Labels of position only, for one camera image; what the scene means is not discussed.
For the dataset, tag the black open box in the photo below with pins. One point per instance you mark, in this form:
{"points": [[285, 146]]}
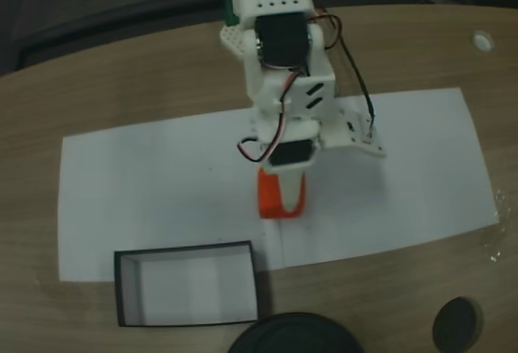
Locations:
{"points": [[194, 288]]}

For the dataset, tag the green table clamp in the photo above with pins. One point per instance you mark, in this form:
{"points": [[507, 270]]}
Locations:
{"points": [[230, 13]]}

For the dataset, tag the white paper sheet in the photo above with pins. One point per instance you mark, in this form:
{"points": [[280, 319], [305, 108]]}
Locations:
{"points": [[162, 187], [425, 167]]}

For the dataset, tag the white round cap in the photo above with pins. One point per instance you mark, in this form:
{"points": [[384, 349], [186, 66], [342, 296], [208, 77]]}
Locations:
{"points": [[482, 40]]}

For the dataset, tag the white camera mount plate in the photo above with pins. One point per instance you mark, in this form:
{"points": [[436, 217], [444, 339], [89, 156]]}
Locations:
{"points": [[356, 139]]}

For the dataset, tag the orange cube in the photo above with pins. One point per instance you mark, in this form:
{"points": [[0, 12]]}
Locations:
{"points": [[268, 195]]}

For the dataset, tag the black round stand base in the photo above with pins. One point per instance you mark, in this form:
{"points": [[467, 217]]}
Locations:
{"points": [[291, 337]]}

